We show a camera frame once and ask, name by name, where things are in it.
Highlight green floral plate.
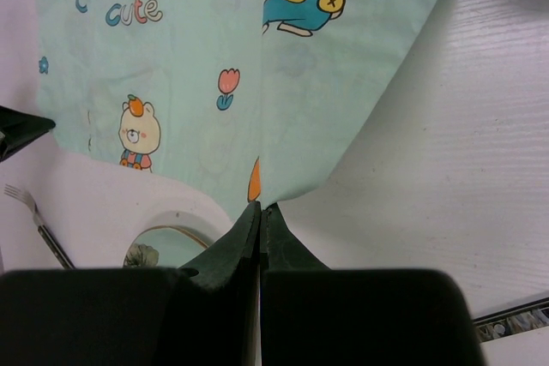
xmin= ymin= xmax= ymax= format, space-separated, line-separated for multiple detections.
xmin=123 ymin=225 xmax=213 ymax=268

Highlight green cartoon print cloth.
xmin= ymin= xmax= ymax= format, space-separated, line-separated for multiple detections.
xmin=35 ymin=0 xmax=437 ymax=217

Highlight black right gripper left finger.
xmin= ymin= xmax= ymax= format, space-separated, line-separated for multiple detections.
xmin=1 ymin=202 xmax=261 ymax=365

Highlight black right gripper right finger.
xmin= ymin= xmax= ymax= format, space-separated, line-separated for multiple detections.
xmin=260 ymin=205 xmax=485 ymax=365

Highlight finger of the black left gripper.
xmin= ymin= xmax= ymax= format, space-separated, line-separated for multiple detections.
xmin=0 ymin=106 xmax=56 ymax=161

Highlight steel fork black handle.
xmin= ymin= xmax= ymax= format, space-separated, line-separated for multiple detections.
xmin=3 ymin=184 xmax=75 ymax=269

